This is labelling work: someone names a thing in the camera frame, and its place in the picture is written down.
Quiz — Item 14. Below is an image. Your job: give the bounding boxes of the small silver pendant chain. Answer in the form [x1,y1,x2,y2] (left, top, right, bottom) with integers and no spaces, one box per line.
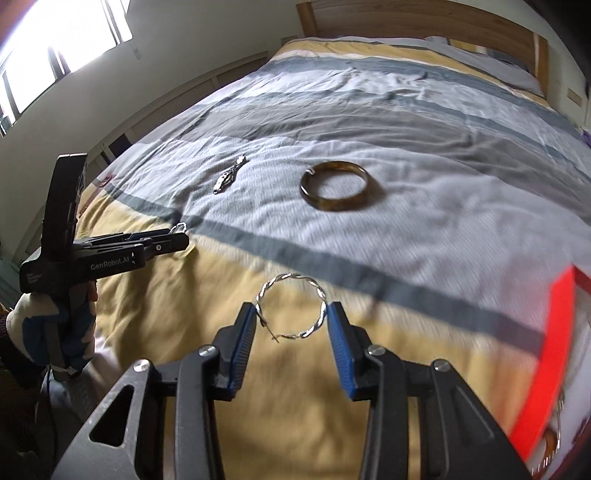
[212,154,250,195]

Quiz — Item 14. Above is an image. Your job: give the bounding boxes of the amber resin bangle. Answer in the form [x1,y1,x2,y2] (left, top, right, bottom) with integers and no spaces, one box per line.
[530,427,561,480]

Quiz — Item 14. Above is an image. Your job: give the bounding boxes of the twisted silver hoop earring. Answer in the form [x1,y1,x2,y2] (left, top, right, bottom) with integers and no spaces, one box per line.
[253,272,328,343]

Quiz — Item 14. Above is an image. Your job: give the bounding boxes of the dark brown horn bangle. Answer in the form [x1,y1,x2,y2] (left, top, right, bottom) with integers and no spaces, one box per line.
[300,161,372,212]

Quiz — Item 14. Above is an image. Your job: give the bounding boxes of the red jewelry box tray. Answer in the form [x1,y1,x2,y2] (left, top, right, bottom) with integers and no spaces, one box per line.
[509,265,590,461]

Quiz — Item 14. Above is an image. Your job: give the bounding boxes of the left hand blue white glove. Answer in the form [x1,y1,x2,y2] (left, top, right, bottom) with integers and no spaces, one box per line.
[1,281,98,377]

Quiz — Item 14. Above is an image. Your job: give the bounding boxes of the window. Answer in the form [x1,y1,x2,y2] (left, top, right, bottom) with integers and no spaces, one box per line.
[1,0,132,135]

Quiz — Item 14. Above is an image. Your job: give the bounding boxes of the striped duvet cover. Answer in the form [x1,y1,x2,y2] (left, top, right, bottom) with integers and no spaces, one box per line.
[78,38,590,479]

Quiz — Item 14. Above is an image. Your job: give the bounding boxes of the grey blue pillow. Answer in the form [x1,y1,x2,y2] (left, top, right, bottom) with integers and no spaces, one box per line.
[425,36,545,97]

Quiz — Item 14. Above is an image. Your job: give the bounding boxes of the wooden headboard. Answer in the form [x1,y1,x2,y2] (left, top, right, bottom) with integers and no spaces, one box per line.
[297,0,549,94]

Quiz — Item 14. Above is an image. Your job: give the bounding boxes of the wall power socket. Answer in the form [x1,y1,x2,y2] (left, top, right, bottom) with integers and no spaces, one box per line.
[567,88,583,108]

